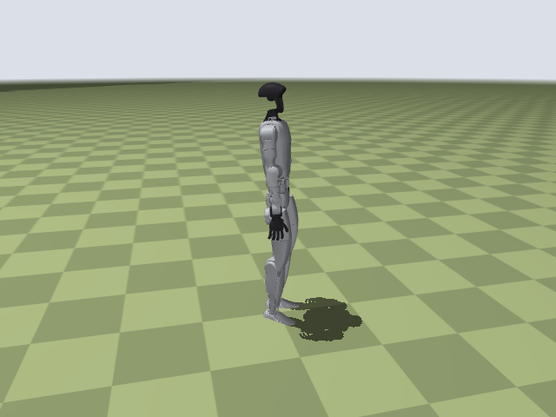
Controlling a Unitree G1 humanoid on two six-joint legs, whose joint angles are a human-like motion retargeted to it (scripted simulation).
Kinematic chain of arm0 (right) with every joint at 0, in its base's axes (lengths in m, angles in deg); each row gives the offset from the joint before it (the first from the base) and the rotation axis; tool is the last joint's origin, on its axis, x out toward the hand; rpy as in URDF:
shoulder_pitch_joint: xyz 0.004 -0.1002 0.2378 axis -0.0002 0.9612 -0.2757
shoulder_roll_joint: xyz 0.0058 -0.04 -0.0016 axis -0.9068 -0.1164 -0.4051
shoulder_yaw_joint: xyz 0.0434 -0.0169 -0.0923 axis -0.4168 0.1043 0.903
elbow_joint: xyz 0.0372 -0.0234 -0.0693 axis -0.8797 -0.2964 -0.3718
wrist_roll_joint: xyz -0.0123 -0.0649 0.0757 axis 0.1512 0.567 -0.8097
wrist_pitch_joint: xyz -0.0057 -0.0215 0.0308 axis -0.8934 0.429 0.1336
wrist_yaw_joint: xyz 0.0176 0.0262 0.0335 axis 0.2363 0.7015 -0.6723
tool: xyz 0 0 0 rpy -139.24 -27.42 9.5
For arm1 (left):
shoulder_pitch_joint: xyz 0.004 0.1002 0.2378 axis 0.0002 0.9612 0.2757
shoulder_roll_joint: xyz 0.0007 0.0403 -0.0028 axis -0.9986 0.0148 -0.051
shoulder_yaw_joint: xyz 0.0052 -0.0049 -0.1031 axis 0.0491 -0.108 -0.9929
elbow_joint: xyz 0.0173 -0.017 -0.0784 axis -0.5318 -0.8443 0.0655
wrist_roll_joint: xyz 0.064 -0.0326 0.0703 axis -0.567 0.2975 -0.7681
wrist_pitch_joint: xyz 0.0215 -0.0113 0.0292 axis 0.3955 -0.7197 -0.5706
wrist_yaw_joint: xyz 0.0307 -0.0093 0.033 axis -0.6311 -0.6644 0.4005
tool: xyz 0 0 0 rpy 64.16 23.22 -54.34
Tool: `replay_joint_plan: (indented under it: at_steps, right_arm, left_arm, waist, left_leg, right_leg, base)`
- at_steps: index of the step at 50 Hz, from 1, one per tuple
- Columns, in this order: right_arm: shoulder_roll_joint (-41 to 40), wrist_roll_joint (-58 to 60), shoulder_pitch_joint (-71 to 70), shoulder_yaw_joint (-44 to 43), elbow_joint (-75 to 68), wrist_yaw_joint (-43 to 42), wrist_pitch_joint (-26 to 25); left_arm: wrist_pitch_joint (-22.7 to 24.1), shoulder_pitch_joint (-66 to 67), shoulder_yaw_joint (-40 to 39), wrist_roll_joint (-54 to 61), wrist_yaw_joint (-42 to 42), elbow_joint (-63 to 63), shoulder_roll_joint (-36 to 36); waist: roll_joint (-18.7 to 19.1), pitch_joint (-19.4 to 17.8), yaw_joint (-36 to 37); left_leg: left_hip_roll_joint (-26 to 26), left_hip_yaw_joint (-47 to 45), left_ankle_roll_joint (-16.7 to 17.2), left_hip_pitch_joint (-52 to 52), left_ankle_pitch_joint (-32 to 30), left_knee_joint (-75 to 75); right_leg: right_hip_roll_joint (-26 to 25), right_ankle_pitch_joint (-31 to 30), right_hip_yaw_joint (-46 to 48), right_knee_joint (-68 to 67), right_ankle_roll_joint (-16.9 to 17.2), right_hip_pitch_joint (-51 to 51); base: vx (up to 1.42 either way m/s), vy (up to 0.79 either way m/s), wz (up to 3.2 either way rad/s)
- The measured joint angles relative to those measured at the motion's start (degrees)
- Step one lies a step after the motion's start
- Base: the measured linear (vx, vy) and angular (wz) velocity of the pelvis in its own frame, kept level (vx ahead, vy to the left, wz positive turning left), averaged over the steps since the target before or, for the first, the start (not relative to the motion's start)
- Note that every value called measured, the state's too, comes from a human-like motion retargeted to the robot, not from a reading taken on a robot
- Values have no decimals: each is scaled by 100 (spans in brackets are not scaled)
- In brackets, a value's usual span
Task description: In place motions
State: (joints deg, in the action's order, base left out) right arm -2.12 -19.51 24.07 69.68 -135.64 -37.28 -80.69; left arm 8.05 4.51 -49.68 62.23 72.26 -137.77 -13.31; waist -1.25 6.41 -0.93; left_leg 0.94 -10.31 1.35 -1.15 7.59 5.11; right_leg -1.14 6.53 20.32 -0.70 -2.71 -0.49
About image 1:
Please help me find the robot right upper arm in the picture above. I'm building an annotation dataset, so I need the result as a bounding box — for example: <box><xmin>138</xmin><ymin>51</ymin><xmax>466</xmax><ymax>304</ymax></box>
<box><xmin>260</xmin><ymin>124</ymin><xmax>282</xmax><ymax>178</ymax></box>

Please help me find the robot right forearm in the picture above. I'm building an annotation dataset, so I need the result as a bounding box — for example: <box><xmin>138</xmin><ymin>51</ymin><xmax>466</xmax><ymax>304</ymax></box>
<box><xmin>266</xmin><ymin>167</ymin><xmax>281</xmax><ymax>215</ymax></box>

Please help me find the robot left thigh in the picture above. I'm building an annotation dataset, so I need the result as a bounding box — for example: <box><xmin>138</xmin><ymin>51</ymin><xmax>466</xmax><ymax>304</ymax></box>
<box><xmin>272</xmin><ymin>195</ymin><xmax>298</xmax><ymax>256</ymax></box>

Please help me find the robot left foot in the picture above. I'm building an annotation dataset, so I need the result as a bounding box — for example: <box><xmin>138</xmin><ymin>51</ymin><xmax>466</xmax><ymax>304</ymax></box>
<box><xmin>265</xmin><ymin>298</ymin><xmax>300</xmax><ymax>308</ymax></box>

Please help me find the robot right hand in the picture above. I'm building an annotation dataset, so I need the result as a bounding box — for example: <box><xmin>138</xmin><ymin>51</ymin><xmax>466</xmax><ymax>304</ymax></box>
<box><xmin>268</xmin><ymin>206</ymin><xmax>288</xmax><ymax>241</ymax></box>

